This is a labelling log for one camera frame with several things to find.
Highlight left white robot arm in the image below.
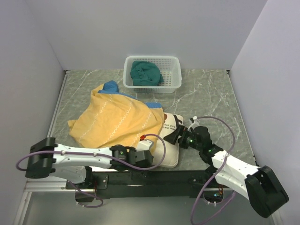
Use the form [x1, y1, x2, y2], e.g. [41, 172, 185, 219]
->
[25, 137, 154, 188]

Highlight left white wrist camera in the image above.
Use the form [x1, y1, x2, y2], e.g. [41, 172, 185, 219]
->
[136, 135, 154, 151]

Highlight aluminium frame rail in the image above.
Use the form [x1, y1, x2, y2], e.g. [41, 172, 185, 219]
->
[24, 177, 67, 192]

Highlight black base bar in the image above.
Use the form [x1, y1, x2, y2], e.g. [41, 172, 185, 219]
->
[76, 169, 212, 199]

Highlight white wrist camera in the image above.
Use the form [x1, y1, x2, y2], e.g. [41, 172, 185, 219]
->
[136, 135, 154, 151]
[188, 116, 200, 131]

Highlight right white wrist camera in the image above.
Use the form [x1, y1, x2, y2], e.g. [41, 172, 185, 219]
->
[188, 116, 200, 131]

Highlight white plastic basket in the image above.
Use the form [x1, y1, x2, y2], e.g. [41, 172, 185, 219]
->
[123, 56, 182, 93]

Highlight green cloth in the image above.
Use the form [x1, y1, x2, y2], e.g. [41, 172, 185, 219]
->
[130, 60, 164, 87]

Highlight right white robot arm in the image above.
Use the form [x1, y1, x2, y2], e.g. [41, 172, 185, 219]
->
[164, 125, 289, 218]

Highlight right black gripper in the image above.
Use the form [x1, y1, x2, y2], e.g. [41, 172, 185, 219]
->
[164, 125, 202, 151]

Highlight blue yellow Pikachu pillowcase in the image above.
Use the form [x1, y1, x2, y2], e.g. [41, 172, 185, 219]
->
[67, 81, 165, 149]

